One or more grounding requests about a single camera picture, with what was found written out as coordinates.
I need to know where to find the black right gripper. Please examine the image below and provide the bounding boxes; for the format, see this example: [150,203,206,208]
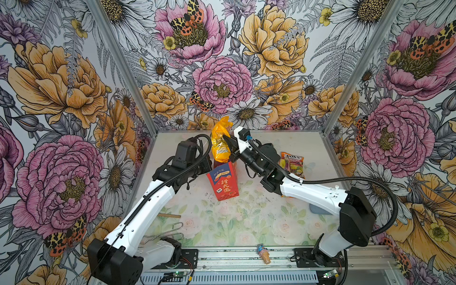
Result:
[223,132,266,176]

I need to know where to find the yellow snack bag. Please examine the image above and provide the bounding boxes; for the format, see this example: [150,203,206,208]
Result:
[211,116,233,163]

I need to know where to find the red white paper bag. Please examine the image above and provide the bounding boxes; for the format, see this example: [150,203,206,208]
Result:
[207,162,239,201]

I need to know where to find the colourful candy snack bag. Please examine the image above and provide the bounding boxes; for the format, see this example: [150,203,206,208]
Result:
[279,152,305,178]

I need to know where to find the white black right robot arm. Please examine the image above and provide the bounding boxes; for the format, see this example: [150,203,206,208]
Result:
[223,127,376,266]

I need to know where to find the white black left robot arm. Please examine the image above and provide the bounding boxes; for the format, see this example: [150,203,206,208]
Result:
[87,134,212,285]

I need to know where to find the wooden toy mallet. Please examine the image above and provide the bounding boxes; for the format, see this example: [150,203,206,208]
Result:
[157,213,181,219]

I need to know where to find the grey blue oval pad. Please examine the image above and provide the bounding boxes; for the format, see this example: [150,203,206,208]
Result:
[309,204,332,216]

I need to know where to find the small ice cream toy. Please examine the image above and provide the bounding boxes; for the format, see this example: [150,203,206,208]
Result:
[257,243,271,265]

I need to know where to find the green circuit board left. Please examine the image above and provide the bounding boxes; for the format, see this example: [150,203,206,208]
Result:
[160,271,190,282]

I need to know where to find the green circuit board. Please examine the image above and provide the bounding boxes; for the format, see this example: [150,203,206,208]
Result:
[160,271,190,282]
[322,269,339,279]

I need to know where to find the green circuit board right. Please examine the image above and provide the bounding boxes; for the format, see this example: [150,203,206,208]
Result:
[322,269,339,279]

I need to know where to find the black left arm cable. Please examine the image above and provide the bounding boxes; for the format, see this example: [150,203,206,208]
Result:
[87,133,213,282]

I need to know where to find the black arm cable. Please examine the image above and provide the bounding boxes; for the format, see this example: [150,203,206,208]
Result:
[245,137,399,285]
[87,133,213,282]

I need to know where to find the metal wire tongs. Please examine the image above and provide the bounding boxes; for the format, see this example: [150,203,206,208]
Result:
[140,222,184,245]

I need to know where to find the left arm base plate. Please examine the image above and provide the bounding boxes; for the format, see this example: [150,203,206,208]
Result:
[153,249,199,270]

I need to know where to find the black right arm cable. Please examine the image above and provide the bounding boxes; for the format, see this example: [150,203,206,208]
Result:
[245,137,399,285]

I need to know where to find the aluminium rail frame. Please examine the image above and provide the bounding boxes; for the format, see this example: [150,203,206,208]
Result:
[88,245,403,285]

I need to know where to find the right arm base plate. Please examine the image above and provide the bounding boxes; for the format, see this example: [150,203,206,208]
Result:
[290,248,346,268]

